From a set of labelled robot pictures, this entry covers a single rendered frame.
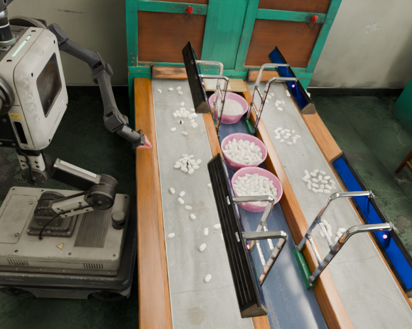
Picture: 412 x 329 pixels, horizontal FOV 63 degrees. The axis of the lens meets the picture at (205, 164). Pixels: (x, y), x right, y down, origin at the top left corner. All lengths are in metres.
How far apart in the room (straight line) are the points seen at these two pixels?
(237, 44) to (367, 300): 1.69
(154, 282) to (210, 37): 1.58
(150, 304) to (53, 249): 0.69
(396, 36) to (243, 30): 2.28
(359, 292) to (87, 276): 1.28
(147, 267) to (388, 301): 1.01
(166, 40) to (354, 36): 2.26
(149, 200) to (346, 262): 0.93
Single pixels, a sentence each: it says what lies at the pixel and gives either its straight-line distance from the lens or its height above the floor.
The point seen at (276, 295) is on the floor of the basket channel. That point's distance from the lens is 1.55.
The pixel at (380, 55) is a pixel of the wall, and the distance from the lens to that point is 4.32.
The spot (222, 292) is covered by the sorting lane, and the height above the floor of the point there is 0.74.
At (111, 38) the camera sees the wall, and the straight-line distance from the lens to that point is 3.30.
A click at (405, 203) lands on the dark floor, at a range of 3.34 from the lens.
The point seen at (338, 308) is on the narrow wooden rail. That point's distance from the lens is 1.52.
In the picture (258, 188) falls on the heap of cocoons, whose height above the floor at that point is 0.73.
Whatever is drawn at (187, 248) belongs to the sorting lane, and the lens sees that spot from 1.49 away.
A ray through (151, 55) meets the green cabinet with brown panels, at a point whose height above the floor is 0.92.
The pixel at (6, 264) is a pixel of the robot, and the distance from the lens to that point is 1.98.
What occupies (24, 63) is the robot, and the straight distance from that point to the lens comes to 1.19.
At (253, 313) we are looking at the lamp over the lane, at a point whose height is 1.07.
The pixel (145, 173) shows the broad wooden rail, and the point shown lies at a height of 0.76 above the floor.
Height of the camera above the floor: 2.02
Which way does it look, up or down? 45 degrees down
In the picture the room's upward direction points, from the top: 11 degrees clockwise
